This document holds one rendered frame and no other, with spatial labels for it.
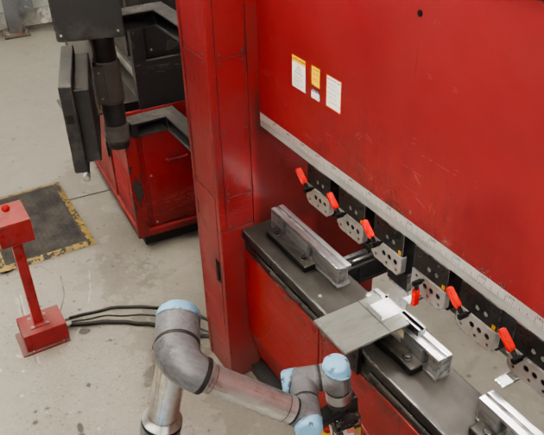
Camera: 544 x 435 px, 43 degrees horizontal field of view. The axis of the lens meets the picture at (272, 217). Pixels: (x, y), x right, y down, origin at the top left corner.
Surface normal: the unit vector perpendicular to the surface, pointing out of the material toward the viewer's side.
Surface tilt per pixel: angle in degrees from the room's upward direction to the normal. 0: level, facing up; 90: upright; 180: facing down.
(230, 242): 90
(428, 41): 90
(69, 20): 90
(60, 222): 0
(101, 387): 0
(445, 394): 0
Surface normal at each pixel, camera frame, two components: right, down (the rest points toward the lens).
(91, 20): 0.22, 0.54
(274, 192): 0.50, 0.47
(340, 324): -0.02, -0.83
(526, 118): -0.86, 0.30
